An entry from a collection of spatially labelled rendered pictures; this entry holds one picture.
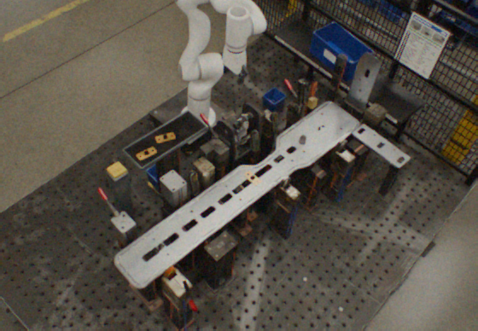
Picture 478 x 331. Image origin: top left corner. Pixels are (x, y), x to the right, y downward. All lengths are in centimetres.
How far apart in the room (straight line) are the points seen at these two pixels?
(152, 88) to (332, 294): 234
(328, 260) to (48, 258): 130
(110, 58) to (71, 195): 193
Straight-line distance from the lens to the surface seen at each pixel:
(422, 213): 288
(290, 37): 308
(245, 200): 233
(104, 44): 461
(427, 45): 276
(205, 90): 268
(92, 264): 256
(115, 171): 225
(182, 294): 206
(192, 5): 241
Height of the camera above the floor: 295
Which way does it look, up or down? 52 degrees down
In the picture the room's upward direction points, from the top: 6 degrees clockwise
